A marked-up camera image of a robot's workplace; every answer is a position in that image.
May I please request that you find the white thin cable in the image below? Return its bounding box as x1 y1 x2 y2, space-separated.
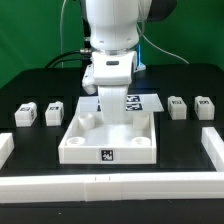
136 19 190 65

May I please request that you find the white square tabletop tray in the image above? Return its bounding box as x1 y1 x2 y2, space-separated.
58 108 157 164

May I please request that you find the white sheet with tags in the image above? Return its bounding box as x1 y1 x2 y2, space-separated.
77 94 164 112

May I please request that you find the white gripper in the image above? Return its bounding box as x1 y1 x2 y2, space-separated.
82 51 137 124

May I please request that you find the white front fence bar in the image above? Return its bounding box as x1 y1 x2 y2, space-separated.
0 172 224 203

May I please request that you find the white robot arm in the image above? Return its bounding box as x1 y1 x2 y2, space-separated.
81 0 178 124

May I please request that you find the white left fence piece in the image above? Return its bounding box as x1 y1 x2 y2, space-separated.
0 133 14 169

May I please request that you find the white right fence piece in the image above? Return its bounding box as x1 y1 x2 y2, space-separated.
201 127 224 172

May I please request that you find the black cable bundle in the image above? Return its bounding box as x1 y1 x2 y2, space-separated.
44 48 93 69

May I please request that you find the white fence piece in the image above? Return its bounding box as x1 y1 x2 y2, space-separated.
0 133 14 169
201 127 224 172

